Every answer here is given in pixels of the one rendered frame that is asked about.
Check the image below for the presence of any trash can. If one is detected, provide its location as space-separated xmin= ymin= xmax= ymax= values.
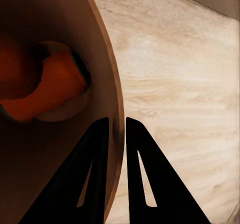
xmin=0 ymin=0 xmax=126 ymax=224

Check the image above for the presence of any can of soda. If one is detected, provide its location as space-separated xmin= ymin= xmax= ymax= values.
xmin=0 ymin=51 xmax=91 ymax=124
xmin=0 ymin=32 xmax=40 ymax=100

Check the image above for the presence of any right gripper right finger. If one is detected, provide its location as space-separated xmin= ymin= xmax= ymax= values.
xmin=125 ymin=117 xmax=211 ymax=224

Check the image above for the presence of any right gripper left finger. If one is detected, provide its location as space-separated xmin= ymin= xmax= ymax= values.
xmin=18 ymin=117 xmax=109 ymax=224

